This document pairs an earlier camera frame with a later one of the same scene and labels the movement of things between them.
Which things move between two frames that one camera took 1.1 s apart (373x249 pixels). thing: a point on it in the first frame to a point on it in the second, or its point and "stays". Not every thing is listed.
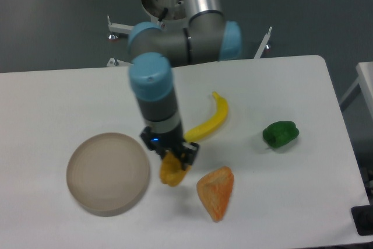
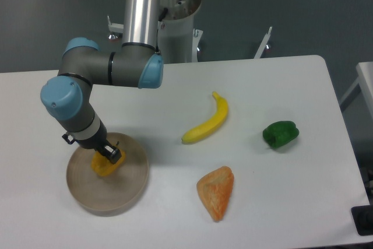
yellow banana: x=222 y=108 stays
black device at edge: x=362 y=217 stays
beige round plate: x=107 y=174 stays
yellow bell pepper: x=171 y=170 to x=102 y=166
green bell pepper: x=280 y=133 stays
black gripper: x=161 y=143 to x=91 y=143
